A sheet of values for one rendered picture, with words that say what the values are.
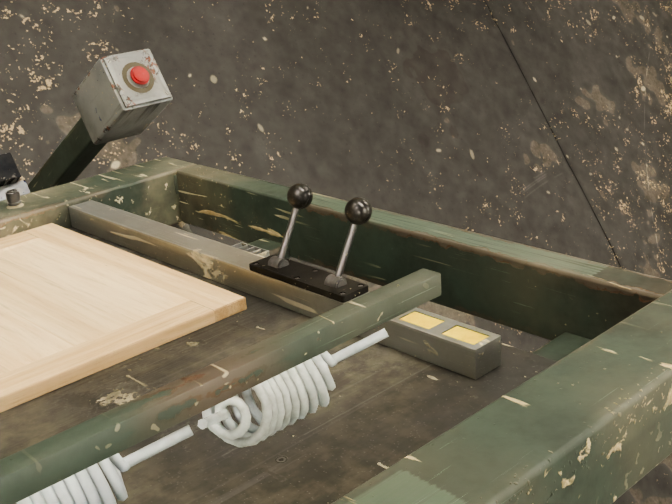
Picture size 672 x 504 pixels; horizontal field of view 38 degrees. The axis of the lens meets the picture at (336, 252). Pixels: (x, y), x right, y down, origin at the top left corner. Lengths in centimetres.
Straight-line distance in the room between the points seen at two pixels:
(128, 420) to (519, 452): 36
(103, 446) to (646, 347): 60
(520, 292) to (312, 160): 204
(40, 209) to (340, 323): 118
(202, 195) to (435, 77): 214
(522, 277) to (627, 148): 327
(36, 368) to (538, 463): 68
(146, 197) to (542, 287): 88
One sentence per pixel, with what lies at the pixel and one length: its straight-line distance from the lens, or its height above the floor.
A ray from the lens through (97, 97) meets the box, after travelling 203.
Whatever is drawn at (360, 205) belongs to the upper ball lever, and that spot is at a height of 155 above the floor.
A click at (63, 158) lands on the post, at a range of 229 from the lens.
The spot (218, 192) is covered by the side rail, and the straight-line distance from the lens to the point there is 186.
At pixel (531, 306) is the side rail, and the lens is 139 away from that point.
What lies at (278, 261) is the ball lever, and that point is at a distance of 139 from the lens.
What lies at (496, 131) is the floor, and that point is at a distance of 402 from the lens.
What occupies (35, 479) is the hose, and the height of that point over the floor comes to 196.
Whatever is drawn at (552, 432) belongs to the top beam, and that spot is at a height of 192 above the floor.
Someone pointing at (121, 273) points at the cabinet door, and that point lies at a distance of 154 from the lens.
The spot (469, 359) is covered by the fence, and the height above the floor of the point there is 169.
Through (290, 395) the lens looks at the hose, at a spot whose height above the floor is 188.
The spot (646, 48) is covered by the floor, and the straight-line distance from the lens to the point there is 512.
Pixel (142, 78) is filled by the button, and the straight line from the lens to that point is 198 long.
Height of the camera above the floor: 252
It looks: 50 degrees down
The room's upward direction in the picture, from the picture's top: 59 degrees clockwise
